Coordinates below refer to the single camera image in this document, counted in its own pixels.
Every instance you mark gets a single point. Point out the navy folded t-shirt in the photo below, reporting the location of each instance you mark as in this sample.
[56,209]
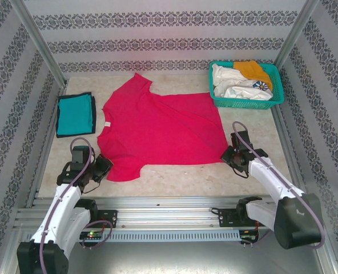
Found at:
[94,114]

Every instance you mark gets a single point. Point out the orange t-shirt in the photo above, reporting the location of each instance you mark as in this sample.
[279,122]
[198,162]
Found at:
[254,72]

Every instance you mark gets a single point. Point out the aluminium frame post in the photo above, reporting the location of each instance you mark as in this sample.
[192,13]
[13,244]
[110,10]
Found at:
[296,34]
[37,40]

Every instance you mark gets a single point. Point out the teal plastic basket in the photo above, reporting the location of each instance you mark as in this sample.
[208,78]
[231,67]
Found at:
[276,82]

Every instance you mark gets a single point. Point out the white t-shirt with flower print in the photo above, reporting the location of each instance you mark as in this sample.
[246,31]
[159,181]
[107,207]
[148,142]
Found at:
[249,92]

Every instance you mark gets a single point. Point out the steel sheet panel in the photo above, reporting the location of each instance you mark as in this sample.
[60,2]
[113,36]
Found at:
[169,257]

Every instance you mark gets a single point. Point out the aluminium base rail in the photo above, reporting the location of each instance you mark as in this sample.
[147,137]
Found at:
[163,212]

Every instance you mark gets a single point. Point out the plain white t-shirt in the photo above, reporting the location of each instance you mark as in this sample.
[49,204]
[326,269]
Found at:
[224,77]

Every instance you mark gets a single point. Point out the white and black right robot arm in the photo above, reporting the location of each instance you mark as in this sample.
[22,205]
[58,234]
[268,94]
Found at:
[271,179]

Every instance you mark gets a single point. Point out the pink t-shirt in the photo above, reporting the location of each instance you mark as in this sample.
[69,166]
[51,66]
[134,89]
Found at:
[157,128]

